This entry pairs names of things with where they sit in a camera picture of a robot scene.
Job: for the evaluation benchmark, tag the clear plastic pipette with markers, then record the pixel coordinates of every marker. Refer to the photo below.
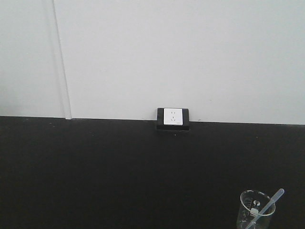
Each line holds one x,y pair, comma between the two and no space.
267,206

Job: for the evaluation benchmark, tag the clear glass beaker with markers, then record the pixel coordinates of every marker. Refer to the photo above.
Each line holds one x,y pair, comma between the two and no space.
252,210

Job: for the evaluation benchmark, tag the white wall power socket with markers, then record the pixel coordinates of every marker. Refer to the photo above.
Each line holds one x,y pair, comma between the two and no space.
173,119

